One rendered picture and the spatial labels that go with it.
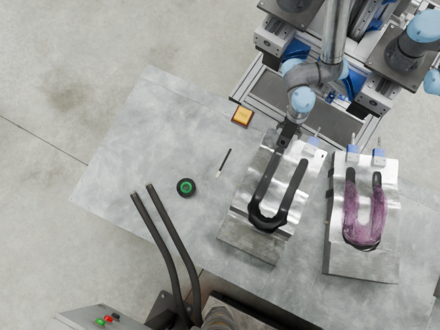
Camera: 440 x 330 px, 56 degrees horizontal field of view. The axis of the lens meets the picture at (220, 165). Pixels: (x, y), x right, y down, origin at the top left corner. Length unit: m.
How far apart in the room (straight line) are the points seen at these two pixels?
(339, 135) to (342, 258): 1.04
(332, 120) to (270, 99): 0.38
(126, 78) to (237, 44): 0.78
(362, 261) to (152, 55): 1.93
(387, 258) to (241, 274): 0.56
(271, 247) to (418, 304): 0.61
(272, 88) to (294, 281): 1.26
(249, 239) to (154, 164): 0.51
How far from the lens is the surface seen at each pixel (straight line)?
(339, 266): 1.66
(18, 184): 2.85
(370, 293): 1.80
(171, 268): 1.63
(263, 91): 2.55
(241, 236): 1.65
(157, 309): 2.53
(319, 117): 2.53
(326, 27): 1.40
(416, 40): 1.65
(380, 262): 1.70
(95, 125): 2.79
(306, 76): 1.45
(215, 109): 1.85
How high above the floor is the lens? 2.50
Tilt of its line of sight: 75 degrees down
